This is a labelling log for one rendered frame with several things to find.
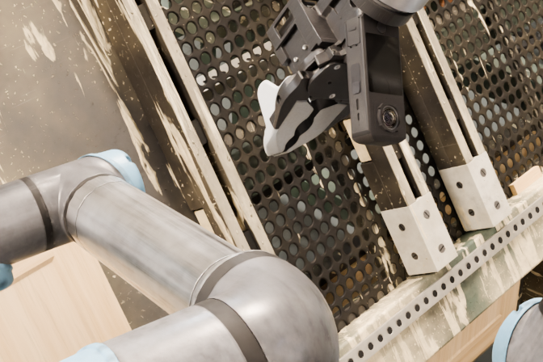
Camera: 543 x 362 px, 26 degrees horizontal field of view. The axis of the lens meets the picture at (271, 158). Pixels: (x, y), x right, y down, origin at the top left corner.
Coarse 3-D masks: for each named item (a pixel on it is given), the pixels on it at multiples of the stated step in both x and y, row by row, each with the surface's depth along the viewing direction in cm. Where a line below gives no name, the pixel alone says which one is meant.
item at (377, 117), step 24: (360, 24) 102; (384, 24) 103; (360, 48) 102; (384, 48) 103; (360, 72) 101; (384, 72) 102; (360, 96) 101; (384, 96) 102; (360, 120) 101; (384, 120) 101; (360, 144) 102; (384, 144) 102
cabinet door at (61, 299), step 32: (32, 256) 159; (64, 256) 162; (32, 288) 158; (64, 288) 161; (96, 288) 164; (0, 320) 155; (32, 320) 158; (64, 320) 161; (96, 320) 163; (0, 352) 154; (32, 352) 157; (64, 352) 160
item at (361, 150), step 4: (344, 120) 200; (348, 120) 199; (344, 124) 201; (348, 124) 200; (348, 128) 200; (348, 132) 201; (352, 140) 201; (356, 144) 200; (356, 148) 201; (360, 148) 200; (364, 148) 200; (356, 152) 201; (360, 152) 201; (364, 152) 200; (360, 156) 201; (364, 156) 200; (368, 156) 200; (360, 160) 201; (364, 160) 201; (368, 160) 200
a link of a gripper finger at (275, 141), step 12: (264, 84) 112; (264, 96) 112; (264, 108) 112; (300, 108) 108; (312, 108) 109; (264, 120) 112; (288, 120) 109; (300, 120) 109; (264, 132) 112; (276, 132) 109; (288, 132) 110; (264, 144) 113; (276, 144) 111
